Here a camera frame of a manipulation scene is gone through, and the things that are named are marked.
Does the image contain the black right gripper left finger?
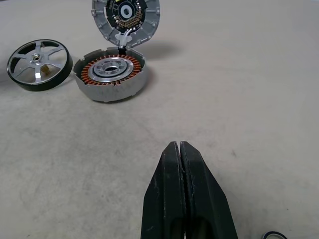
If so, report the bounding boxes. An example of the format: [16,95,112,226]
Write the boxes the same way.
[140,140,187,239]

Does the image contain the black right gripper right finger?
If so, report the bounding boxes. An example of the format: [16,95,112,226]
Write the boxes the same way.
[179,140,239,239]

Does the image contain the grey motor housing copper windings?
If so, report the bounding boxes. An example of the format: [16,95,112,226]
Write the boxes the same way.
[73,46,148,103]

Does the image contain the grey motor cover circuit board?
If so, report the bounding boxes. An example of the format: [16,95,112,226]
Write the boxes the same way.
[90,0,160,54]

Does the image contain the black rotor ring silver spokes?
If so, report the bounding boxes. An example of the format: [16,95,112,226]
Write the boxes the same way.
[6,39,74,92]

